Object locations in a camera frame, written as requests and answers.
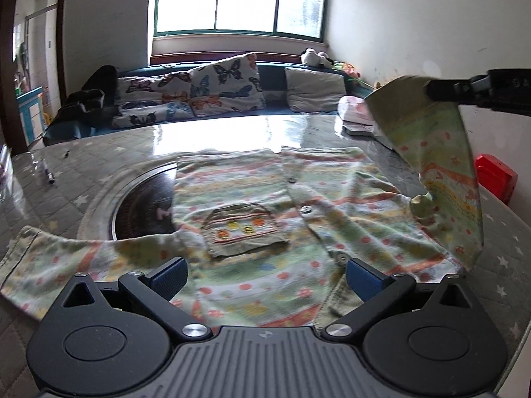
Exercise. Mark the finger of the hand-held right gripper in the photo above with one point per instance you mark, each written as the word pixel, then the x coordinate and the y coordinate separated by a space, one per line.
pixel 502 89

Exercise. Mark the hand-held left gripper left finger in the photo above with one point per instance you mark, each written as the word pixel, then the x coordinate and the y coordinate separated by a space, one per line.
pixel 171 278

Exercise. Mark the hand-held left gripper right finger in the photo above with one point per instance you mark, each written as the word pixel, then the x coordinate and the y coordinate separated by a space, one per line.
pixel 365 280

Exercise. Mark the patterned green button shirt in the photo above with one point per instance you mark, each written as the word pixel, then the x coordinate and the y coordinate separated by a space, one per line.
pixel 257 182

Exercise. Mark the round black built-in cooktop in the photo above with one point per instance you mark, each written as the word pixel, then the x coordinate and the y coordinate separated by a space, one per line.
pixel 145 207

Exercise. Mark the red box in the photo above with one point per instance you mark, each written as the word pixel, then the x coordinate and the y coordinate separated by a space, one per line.
pixel 495 176

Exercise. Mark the colourful toys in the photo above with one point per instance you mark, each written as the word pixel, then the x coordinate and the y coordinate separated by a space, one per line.
pixel 347 70

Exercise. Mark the black pen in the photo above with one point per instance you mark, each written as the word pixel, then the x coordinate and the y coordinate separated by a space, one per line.
pixel 49 176

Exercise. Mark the butterfly print blanket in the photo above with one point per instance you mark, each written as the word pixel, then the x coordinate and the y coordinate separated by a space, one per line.
pixel 153 114

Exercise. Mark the grey pillow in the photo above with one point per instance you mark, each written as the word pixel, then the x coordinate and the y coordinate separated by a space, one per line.
pixel 317 90

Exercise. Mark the black and white plush toy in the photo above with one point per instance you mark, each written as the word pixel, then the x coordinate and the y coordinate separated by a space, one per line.
pixel 315 57

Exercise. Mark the small butterfly print pillow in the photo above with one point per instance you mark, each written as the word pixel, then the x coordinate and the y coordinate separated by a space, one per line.
pixel 153 87

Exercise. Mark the black bag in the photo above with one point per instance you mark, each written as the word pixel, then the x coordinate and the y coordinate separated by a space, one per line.
pixel 89 103

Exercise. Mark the large butterfly print pillow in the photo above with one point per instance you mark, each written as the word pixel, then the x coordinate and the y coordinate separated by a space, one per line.
pixel 226 85

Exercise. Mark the blue cabinet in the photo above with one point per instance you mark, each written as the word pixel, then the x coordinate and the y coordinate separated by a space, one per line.
pixel 31 114

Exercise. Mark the blue sofa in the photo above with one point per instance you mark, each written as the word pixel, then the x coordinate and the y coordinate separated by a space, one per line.
pixel 271 76

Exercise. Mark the brown door frame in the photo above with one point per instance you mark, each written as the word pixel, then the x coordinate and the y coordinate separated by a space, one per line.
pixel 10 62

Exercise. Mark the window with green frame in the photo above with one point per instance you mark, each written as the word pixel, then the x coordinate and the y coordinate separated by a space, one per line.
pixel 238 0

